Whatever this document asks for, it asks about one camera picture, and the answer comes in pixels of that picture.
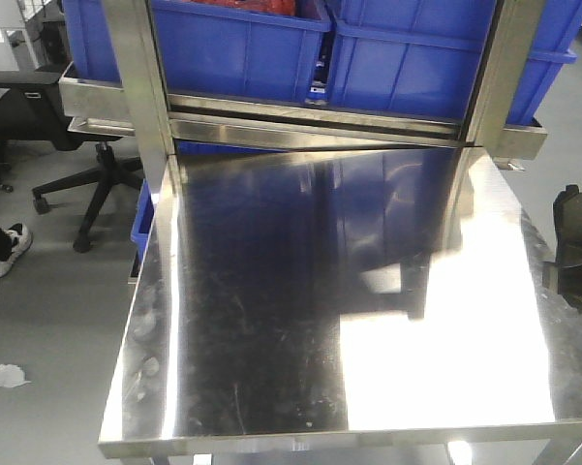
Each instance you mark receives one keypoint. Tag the crumpled white paper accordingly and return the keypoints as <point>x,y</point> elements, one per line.
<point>12,376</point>

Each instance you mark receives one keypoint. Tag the large blue crate lower right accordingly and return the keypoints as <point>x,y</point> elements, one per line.
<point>402,72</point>

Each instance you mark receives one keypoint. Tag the white sneaker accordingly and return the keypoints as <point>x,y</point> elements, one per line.
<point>14,242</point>

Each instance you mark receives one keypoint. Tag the steel rack frame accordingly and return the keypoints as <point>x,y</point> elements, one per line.
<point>140,105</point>

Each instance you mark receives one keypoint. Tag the blue crate left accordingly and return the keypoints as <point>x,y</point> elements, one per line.
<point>226,51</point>

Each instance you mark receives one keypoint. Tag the black office chair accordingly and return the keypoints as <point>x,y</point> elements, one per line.
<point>32,109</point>

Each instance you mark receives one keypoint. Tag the large blue crate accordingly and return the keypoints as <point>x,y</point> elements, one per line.
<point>459,19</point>
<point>402,72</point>

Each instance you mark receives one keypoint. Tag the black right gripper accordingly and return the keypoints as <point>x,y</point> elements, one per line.
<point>565,278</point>

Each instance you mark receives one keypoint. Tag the blue bin under table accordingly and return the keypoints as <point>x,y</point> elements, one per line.
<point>142,223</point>

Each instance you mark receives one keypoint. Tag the large blue crate upper right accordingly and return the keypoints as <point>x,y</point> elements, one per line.
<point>459,19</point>

